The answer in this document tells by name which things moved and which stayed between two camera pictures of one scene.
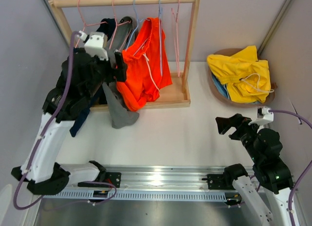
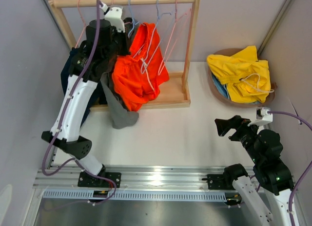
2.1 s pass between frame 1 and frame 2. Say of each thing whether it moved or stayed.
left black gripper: moved
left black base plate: stayed
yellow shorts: stayed
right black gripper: stayed
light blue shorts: stayed
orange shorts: moved
